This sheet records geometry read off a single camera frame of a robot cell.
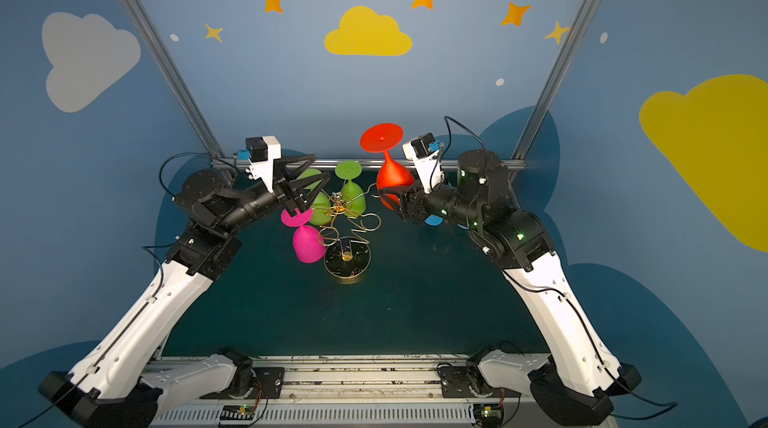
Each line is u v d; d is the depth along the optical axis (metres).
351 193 0.86
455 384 0.74
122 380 0.36
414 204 0.49
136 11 0.76
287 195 0.50
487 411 0.73
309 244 0.80
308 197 0.54
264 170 0.48
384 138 0.49
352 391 0.73
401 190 0.48
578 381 0.36
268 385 0.73
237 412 0.73
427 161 0.46
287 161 0.56
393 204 0.54
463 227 1.05
